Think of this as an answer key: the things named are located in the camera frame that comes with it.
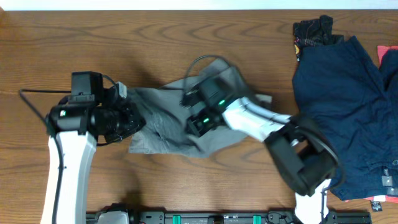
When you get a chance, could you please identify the grey shorts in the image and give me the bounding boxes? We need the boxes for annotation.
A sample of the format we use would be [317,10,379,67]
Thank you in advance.
[127,59,272,157]

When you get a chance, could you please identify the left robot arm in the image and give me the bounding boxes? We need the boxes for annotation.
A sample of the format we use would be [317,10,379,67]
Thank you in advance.
[41,71,146,223]

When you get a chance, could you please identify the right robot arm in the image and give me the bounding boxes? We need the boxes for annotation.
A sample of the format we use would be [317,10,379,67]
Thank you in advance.
[181,76,341,223]

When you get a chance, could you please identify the navy blue garment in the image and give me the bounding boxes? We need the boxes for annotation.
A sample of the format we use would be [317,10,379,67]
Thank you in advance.
[293,37,397,200]

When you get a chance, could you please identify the black patterned garment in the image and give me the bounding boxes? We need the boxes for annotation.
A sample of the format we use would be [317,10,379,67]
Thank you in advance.
[293,15,344,62]

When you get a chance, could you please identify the red garment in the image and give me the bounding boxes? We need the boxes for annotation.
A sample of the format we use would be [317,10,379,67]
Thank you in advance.
[334,45,397,203]

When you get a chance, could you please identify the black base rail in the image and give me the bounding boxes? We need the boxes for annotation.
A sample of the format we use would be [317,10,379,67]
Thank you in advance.
[84,203,373,224]

